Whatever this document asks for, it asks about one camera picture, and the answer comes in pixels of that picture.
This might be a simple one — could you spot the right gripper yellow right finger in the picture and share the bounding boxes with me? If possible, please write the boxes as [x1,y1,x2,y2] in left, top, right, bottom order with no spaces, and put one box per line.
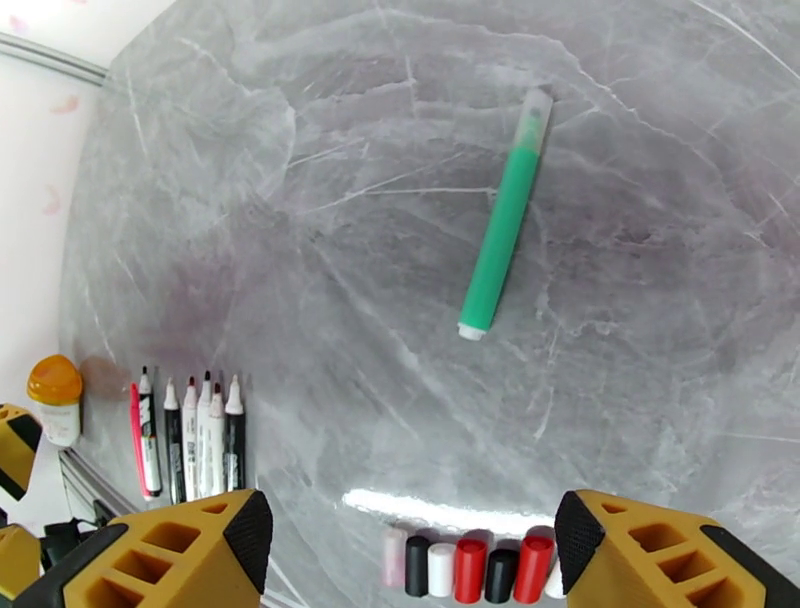
[554,489,800,608]

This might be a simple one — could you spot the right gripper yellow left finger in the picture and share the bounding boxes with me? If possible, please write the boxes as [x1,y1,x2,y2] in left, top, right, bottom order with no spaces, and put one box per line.
[12,489,274,608]

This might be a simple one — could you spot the white marker cap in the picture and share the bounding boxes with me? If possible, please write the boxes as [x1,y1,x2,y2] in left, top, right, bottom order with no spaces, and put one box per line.
[427,542,458,599]
[542,557,568,601]

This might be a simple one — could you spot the red marker cap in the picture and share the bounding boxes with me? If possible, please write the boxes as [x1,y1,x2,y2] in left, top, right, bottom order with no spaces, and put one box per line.
[512,534,556,605]
[453,537,489,605]

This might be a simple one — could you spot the black marker cap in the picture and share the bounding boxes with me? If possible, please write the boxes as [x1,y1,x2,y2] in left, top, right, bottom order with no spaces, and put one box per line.
[404,534,433,598]
[484,547,521,605]

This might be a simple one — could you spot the pink highlighter pen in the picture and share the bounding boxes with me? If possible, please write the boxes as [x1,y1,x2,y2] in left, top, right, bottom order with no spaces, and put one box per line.
[128,382,153,503]

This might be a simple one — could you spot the black body whiteboard marker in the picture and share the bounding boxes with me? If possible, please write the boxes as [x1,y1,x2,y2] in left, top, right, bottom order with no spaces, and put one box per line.
[162,376,188,505]
[224,374,248,493]

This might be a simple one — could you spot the white red marker barcode label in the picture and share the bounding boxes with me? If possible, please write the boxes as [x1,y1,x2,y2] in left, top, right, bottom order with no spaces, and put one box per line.
[208,381,228,496]

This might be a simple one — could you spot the half black half white marker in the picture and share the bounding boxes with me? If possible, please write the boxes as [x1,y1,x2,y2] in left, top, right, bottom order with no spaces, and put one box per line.
[137,365,164,499]

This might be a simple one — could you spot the white marker with black end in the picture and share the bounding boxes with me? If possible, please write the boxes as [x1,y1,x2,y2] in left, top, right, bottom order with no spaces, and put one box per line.
[196,369,215,499]

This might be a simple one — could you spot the white red marker bold lettering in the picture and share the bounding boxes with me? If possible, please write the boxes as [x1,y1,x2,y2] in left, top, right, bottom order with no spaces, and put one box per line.
[182,374,201,501]

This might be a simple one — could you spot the white bottle with orange lid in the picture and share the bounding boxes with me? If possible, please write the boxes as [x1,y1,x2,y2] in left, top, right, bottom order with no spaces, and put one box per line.
[26,354,84,449]

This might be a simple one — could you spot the green highlighter with clear cap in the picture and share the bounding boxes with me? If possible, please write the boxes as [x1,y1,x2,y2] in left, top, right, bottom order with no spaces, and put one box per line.
[456,86,555,343]

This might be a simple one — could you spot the aluminium frame post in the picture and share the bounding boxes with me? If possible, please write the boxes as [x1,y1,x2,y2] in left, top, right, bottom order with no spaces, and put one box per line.
[0,29,108,88]

